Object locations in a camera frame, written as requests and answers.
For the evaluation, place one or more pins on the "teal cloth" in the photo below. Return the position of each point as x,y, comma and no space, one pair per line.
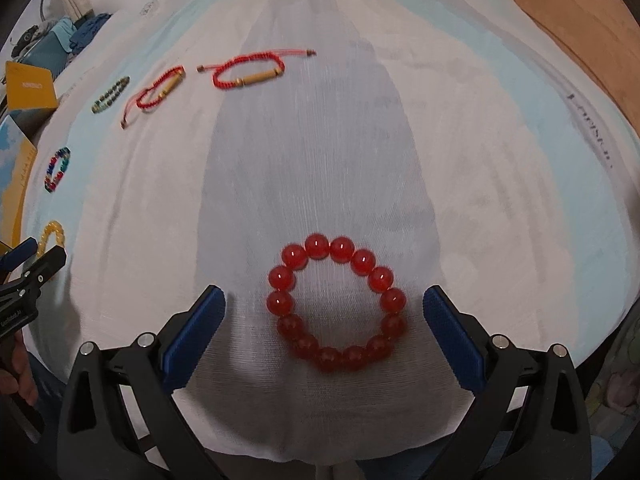
62,30

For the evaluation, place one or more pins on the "teal suitcase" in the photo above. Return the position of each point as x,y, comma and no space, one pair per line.
50,52

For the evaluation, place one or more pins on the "dark blue clothes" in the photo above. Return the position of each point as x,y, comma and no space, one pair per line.
87,32

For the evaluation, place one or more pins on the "person's left hand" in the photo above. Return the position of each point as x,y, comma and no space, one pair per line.
20,375

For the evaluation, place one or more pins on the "floral cloth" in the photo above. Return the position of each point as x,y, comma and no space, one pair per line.
617,375

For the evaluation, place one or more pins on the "yellow cardboard box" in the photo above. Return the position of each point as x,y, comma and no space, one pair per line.
32,85

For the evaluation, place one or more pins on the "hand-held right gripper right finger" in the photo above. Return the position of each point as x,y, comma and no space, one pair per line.
452,332

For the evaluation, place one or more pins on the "black bag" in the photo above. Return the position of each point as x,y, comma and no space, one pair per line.
25,40

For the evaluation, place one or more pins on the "striped bedsheet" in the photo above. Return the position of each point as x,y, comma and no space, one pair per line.
350,160

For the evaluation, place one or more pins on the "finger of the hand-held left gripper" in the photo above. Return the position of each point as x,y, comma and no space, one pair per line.
17,255
47,262

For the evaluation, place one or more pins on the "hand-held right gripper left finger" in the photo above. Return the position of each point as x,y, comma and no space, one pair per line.
197,332

